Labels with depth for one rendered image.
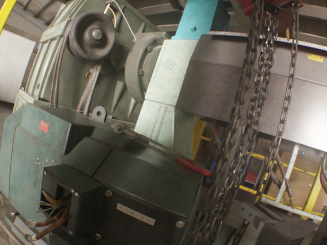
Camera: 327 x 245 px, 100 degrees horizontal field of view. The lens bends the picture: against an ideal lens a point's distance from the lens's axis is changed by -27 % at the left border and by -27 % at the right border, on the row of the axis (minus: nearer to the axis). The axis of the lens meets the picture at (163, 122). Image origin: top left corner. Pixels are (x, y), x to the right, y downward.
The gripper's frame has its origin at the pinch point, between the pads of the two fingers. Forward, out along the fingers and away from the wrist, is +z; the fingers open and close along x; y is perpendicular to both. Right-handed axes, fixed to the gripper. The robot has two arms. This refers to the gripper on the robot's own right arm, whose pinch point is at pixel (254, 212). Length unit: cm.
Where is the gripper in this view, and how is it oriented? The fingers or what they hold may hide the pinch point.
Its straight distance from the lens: 38.0
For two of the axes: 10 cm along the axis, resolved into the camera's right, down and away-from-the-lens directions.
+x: 9.3, 2.9, 2.4
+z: -2.3, -0.8, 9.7
